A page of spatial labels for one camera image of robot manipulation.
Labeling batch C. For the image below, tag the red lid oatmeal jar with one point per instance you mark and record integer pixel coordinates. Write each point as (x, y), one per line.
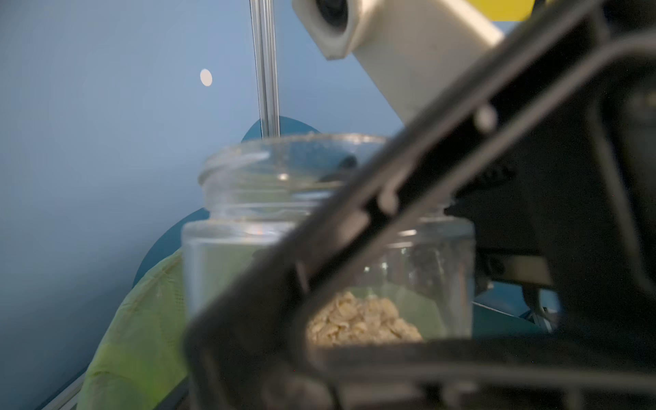
(419, 290)

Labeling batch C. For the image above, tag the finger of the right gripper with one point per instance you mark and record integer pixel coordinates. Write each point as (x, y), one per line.
(246, 350)

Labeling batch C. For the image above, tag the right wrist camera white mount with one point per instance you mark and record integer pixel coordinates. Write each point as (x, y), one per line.
(411, 50)

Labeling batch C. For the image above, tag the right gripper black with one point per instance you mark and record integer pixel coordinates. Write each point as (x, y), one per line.
(579, 190)

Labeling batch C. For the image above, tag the mesh bin green bag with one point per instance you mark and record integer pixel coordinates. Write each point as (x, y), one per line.
(139, 359)

